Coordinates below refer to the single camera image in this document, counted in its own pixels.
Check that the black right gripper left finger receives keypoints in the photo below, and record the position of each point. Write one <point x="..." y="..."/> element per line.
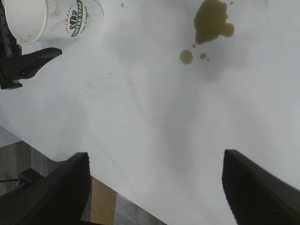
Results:
<point x="47" y="201"/>

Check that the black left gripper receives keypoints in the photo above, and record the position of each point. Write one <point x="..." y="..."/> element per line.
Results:
<point x="7" y="42"/>

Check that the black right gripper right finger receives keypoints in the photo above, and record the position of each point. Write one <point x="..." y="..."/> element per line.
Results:
<point x="262" y="197"/>

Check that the white paper coffee cup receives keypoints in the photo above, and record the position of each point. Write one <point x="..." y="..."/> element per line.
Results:
<point x="58" y="21"/>

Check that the small black box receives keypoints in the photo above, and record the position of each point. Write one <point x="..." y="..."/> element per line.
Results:
<point x="29" y="175"/>

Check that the brown wooden board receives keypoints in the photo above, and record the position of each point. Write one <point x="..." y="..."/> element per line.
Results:
<point x="103" y="201"/>

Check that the round brown coffee drop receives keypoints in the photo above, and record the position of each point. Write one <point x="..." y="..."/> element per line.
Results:
<point x="186" y="57"/>

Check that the small brown coffee drop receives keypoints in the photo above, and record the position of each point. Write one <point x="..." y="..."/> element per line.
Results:
<point x="203" y="55"/>

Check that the large brown coffee puddle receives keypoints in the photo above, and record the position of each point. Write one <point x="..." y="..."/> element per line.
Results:
<point x="211" y="21"/>

